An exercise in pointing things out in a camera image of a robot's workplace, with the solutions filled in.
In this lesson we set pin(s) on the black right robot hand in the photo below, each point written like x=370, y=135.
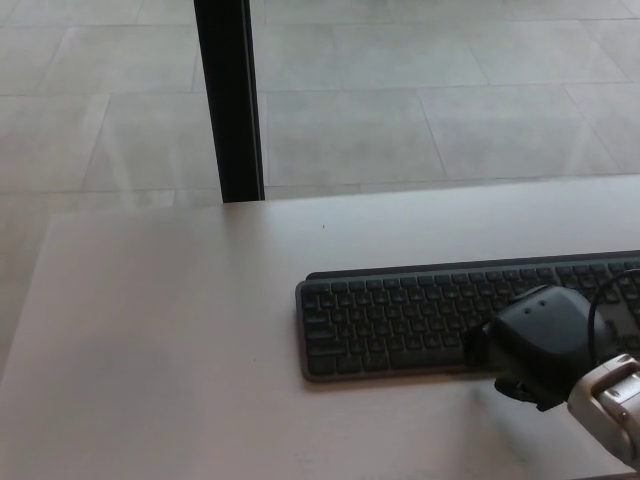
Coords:
x=540, y=335

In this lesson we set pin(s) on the black vertical metal post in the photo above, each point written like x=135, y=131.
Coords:
x=227, y=100

